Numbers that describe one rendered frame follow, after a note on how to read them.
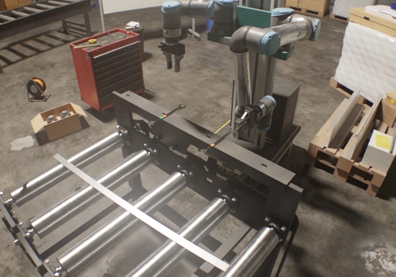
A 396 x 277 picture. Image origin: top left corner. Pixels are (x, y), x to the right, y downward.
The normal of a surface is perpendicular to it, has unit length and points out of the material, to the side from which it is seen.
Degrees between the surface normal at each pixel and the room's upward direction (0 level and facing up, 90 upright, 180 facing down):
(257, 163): 0
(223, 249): 0
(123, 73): 90
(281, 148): 0
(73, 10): 90
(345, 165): 90
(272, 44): 89
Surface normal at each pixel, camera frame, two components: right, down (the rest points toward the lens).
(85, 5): 0.79, 0.36
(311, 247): 0.00, -0.81
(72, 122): 0.60, 0.47
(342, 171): -0.65, 0.44
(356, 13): -0.88, 0.28
